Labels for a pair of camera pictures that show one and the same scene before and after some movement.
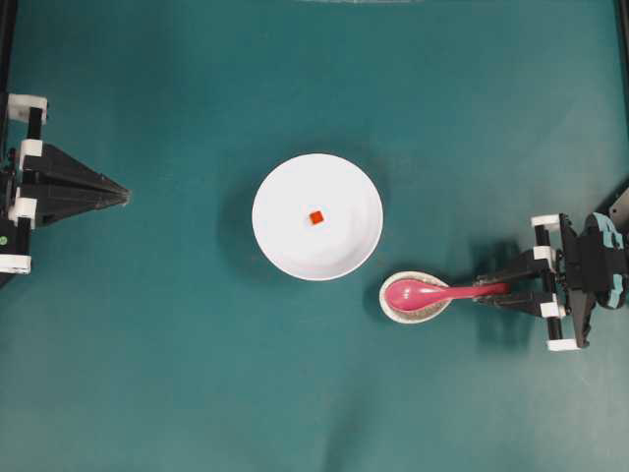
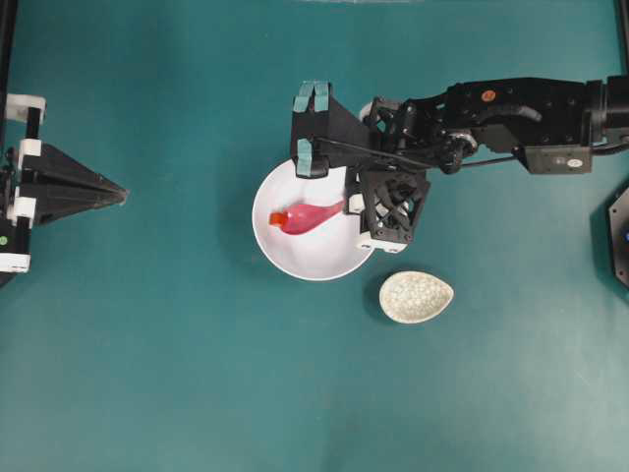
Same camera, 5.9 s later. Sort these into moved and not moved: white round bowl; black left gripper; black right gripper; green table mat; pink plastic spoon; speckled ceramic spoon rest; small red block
Moved: black right gripper; small red block; pink plastic spoon
Not moved: speckled ceramic spoon rest; white round bowl; green table mat; black left gripper
